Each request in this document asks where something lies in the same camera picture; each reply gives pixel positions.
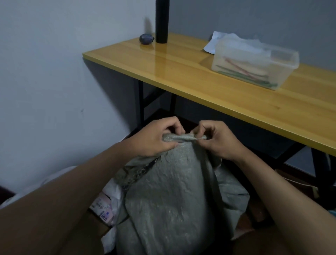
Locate person's left hand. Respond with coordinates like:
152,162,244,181
126,116,186,158

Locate person's right hand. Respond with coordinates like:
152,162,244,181
190,120,247,163

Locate white bag with red print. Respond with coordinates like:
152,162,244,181
0,165,125,254

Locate grey woven sack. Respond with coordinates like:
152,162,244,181
113,132,250,255

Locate cardboard boxes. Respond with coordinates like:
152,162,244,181
89,193,115,226

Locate person's left forearm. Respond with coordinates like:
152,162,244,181
0,142,137,255

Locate person's right forearm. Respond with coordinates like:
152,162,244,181
235,151,336,255

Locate person's right leg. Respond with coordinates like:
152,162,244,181
231,226,292,255

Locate person's leg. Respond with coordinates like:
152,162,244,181
60,210,111,255
231,226,292,255

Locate person's left leg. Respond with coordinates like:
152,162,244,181
60,210,111,255

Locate black metal desk leg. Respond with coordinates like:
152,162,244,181
275,143,336,208
138,80,178,132

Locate yellow wooden desk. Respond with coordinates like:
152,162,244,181
83,33,336,157

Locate clear plastic box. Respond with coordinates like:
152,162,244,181
211,38,300,91

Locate white tissue sheet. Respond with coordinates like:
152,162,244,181
203,31,271,63

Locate small dark round case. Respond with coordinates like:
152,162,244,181
139,33,155,44

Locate black cylindrical bottle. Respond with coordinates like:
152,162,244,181
155,0,170,44

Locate dark brown wooden door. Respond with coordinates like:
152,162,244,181
0,186,16,204

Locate bundle of coloured strings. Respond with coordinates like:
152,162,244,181
216,56,278,89

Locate white cable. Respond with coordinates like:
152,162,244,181
283,177,320,188

